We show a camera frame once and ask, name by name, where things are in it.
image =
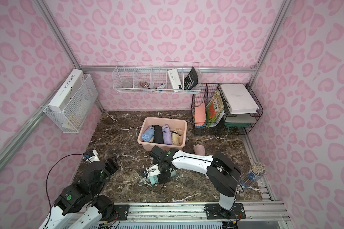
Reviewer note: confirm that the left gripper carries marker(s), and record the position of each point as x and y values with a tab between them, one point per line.
112	164

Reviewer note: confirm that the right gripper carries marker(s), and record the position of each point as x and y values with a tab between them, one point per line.
163	170

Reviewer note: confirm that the mint green umbrella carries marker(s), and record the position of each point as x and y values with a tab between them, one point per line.
154	179

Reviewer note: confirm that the lilac umbrella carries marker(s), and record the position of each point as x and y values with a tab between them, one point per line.
167	135

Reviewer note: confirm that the beige umbrella black trim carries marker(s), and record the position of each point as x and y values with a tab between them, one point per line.
176	137

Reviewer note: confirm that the pink plastic storage box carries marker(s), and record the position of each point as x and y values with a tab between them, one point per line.
174	124

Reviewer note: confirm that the light blue umbrella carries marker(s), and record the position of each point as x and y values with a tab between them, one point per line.
148	135

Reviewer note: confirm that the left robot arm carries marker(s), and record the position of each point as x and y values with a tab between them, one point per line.
85	190

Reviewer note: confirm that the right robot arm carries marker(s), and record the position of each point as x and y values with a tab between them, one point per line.
219	168

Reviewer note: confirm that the pink folded umbrella upright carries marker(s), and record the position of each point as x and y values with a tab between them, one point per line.
199	150

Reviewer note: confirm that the white long box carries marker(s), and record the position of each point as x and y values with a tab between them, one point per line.
67	90

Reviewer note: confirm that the pink folder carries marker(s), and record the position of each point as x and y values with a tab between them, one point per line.
200	116

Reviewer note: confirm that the green tray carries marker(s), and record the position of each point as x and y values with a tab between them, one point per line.
239	123

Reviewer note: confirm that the green red book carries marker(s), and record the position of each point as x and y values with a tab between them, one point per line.
214	110

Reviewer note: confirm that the glitter pen cup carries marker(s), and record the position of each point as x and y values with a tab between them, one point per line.
253	174

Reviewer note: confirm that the black calculator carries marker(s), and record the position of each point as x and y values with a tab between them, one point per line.
191	80

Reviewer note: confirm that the white paper stack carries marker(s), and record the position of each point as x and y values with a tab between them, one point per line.
238	99

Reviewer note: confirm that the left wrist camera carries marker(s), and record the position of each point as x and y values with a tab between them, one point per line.
91	156

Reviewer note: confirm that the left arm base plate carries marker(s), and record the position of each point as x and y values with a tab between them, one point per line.
116	212

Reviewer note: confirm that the white wire side basket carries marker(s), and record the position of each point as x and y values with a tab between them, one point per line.
72	118

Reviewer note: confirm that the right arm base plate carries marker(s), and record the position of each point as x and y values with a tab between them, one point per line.
214	211

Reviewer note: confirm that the black wire file rack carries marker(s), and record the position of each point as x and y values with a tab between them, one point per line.
206	94

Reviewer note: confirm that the white wire wall basket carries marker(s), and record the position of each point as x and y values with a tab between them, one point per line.
151	76

